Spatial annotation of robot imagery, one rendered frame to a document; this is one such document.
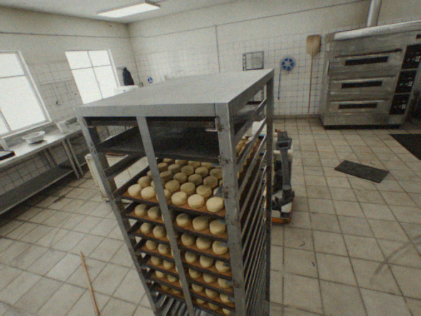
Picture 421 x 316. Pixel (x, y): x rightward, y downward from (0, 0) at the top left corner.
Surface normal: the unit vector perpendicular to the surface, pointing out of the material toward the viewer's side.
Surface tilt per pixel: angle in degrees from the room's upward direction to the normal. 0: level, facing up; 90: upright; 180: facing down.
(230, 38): 90
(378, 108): 91
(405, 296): 0
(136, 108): 90
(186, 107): 90
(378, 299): 0
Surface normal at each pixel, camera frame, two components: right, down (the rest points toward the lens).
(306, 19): -0.30, 0.44
